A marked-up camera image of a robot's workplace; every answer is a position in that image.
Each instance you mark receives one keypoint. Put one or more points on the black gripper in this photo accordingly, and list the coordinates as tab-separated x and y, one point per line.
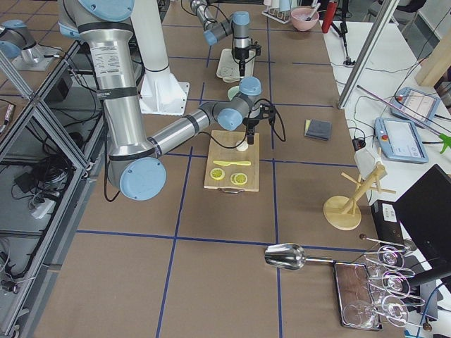
241	55
251	123

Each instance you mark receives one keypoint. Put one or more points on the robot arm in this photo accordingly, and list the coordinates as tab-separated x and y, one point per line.
237	26
139	140

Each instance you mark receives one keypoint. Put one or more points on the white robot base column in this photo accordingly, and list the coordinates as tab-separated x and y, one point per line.
161	93

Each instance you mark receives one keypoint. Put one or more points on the green ceramic bowl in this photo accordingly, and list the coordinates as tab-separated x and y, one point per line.
232	92

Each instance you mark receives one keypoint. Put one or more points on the pink bowl of ice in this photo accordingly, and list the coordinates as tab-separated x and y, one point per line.
303	18

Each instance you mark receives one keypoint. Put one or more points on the cream bear tray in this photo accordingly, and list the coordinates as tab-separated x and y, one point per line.
228	67

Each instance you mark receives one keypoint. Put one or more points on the wooden cutting board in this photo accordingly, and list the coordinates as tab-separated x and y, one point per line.
222	148

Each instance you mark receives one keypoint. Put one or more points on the yellow plastic knife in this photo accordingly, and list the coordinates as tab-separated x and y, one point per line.
229	163

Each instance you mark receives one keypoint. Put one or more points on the lemon slice pair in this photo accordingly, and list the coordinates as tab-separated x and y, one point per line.
239	179

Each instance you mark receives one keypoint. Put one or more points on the grey folded cloth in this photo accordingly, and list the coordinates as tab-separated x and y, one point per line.
318	129

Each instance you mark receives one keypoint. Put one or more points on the steel scoop black tip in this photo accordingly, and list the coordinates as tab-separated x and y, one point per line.
314	10

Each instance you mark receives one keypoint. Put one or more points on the red cylinder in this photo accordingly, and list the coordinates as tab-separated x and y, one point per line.
328	16

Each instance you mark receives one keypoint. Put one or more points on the black tripod stand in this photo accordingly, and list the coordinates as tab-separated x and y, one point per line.
342	30

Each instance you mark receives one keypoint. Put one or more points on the wooden mug tree stand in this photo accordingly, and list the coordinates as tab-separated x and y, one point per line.
343	212

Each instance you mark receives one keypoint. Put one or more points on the metal scoop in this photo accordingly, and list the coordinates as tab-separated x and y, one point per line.
291	256

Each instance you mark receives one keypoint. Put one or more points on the blue teach pendant near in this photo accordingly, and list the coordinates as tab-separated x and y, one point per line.
399	140

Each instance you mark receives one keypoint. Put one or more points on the blue teach pendant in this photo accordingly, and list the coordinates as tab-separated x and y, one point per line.
414	103
399	140

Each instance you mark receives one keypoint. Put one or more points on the blue teach pendant far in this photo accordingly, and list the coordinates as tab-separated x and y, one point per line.
414	103

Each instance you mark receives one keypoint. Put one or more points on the black monitor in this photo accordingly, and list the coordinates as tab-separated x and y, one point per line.
424	211

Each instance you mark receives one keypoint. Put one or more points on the glass rack tray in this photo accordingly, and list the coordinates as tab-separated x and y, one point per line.
374	289

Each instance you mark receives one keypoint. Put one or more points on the white wire cup rack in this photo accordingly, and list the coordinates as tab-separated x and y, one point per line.
278	10

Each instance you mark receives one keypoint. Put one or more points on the aluminium frame post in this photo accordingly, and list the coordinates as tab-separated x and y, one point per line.
382	19

